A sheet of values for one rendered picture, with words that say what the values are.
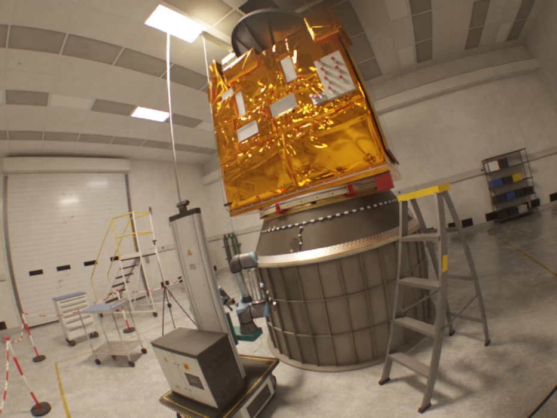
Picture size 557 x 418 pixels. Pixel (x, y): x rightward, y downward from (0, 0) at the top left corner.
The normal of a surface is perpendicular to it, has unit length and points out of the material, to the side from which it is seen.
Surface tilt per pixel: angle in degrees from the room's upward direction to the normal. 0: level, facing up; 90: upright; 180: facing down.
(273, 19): 134
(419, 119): 90
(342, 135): 89
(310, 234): 62
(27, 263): 90
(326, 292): 90
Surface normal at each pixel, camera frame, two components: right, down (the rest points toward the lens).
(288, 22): -0.29, 0.82
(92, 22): 0.22, 0.97
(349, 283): -0.17, -0.04
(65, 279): 0.81, -0.22
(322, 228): -0.37, -0.45
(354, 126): -0.54, 0.03
